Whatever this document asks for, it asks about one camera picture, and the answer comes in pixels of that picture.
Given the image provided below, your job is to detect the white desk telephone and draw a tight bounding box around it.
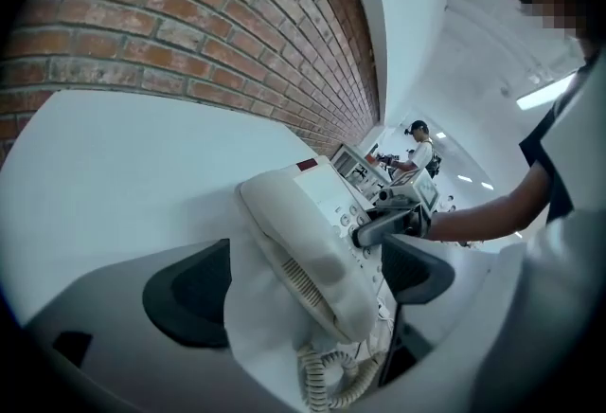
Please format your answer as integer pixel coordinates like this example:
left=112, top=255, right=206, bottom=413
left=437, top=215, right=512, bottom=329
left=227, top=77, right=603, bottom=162
left=236, top=154, right=395, bottom=413

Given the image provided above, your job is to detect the person's right forearm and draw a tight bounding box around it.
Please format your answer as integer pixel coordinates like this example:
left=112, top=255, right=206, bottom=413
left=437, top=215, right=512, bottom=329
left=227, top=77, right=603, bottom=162
left=425, top=162, right=558, bottom=244

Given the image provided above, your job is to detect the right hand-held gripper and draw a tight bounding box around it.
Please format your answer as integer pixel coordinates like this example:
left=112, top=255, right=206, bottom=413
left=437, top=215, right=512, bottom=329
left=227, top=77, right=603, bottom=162
left=351, top=168, right=440, bottom=248

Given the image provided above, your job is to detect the long ceiling light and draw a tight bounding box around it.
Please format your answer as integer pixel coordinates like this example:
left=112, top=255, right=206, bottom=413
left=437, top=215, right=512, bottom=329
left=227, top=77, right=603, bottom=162
left=515, top=74, right=577, bottom=111

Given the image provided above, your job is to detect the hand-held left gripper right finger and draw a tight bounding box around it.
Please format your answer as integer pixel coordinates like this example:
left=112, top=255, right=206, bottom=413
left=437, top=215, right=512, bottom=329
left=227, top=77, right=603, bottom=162
left=349, top=206, right=606, bottom=413

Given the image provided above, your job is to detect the person's dark shirt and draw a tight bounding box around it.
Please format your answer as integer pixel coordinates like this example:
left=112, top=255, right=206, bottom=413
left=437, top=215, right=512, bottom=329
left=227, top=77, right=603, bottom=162
left=518, top=64, right=598, bottom=225

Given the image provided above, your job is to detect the white square table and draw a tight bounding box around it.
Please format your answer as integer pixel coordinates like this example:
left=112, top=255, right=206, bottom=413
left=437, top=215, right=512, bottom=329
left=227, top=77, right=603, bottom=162
left=0, top=88, right=394, bottom=365

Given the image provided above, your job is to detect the white shelf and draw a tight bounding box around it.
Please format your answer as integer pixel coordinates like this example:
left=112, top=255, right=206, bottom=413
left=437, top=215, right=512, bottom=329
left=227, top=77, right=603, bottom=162
left=330, top=143, right=394, bottom=205

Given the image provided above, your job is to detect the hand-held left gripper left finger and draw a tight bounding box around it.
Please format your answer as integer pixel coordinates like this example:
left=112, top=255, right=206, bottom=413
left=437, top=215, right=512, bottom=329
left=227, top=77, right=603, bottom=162
left=22, top=238, right=305, bottom=413

